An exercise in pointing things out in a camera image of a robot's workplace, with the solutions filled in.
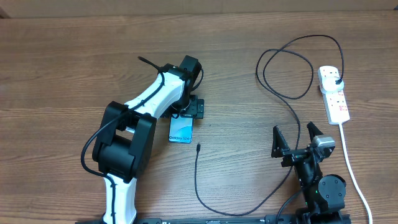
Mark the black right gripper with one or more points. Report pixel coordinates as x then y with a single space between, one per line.
279 149

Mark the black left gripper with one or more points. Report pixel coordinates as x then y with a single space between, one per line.
196 109

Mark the Galaxy S24 smartphone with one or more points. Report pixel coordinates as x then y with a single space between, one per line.
181 129

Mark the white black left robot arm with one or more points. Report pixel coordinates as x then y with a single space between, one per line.
120 150

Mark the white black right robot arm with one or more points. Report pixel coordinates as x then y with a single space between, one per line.
324 194

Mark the white charger adapter plug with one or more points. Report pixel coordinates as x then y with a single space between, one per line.
331 84

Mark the white power strip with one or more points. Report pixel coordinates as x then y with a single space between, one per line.
335 103

